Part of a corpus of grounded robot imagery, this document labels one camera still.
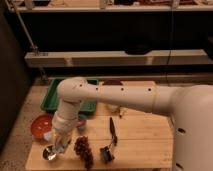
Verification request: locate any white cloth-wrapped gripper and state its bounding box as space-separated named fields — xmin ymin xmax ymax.
xmin=52 ymin=100 xmax=81 ymax=152

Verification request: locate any blue-grey towel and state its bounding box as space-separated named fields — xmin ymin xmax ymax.
xmin=44 ymin=131 xmax=63 ymax=154

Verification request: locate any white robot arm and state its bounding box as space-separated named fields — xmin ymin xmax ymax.
xmin=52 ymin=77 xmax=213 ymax=171

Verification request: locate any small metal cup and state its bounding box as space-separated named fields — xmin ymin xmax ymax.
xmin=42 ymin=145 xmax=57 ymax=161

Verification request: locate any small teal cup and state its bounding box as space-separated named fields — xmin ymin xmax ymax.
xmin=77 ymin=114 xmax=87 ymax=129

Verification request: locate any brown grape bunch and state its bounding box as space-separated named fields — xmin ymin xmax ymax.
xmin=74 ymin=136 xmax=94 ymax=170

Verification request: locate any red bowl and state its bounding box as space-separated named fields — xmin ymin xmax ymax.
xmin=30 ymin=114 xmax=53 ymax=140

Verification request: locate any green plastic tray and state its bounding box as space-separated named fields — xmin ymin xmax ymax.
xmin=41 ymin=78 xmax=96 ymax=115

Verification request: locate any wooden board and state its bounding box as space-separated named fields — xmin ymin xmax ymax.
xmin=25 ymin=80 xmax=183 ymax=171

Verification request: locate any yellow banana toy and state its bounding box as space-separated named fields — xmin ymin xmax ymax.
xmin=110 ymin=106 xmax=127 ymax=118

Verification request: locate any maroon bowl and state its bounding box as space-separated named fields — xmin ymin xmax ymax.
xmin=102 ymin=80 xmax=123 ymax=85

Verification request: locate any metal diagonal pole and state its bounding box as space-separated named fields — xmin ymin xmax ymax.
xmin=6 ymin=0 xmax=49 ymax=83

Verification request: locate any dark object on shelf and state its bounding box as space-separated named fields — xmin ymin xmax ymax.
xmin=125 ymin=42 xmax=153 ymax=55

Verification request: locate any white upper shelf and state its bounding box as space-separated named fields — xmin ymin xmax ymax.
xmin=6 ymin=0 xmax=213 ymax=14

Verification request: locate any white shelf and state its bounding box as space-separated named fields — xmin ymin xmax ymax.
xmin=25 ymin=49 xmax=213 ymax=68
xmin=6 ymin=0 xmax=213 ymax=14

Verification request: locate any white lower shelf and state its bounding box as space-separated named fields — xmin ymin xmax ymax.
xmin=25 ymin=49 xmax=213 ymax=68

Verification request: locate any black handled knife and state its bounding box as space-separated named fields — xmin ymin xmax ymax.
xmin=110 ymin=117 xmax=117 ymax=146

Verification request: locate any black cable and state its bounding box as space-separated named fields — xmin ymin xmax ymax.
xmin=164 ymin=9 xmax=176 ymax=68

